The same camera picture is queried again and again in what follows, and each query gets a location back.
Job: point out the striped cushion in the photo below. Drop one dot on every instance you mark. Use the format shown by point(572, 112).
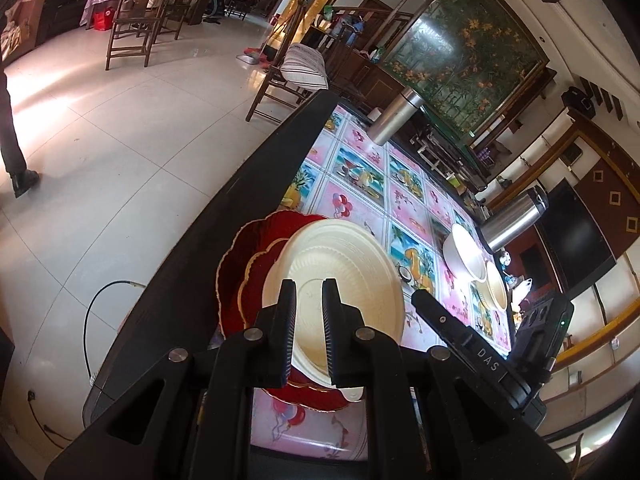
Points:
point(302, 67)

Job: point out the wooden chair with cushion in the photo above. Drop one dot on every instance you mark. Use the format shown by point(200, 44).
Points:
point(265, 100)

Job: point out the black television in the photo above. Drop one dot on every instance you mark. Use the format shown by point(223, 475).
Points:
point(575, 235)

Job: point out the small steel thermos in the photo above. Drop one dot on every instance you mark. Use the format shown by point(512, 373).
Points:
point(395, 115)

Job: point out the red bag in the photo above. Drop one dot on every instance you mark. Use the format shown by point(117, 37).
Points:
point(104, 19)

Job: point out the white bowl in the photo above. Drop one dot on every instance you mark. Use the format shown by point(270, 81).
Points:
point(462, 255)
point(345, 260)

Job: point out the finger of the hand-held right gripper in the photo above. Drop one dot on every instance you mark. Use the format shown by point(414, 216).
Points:
point(442, 320)

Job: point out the patterned sofa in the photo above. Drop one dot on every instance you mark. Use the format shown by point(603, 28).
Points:
point(20, 25)

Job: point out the red plate with gold lettering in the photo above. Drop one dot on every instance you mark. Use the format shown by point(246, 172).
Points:
point(232, 270)

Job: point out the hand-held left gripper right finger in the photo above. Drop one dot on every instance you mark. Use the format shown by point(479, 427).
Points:
point(331, 320)

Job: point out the large steel thermos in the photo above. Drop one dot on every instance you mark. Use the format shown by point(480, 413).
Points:
point(515, 220)

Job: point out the cream plastic colander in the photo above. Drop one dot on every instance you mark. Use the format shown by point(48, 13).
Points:
point(496, 285)

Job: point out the printed fruit tablecloth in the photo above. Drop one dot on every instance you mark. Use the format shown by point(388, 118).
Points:
point(360, 200)

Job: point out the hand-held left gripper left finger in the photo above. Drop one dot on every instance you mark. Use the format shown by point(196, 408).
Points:
point(287, 320)

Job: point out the floral glass screen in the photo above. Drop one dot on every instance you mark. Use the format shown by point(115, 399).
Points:
point(465, 50)

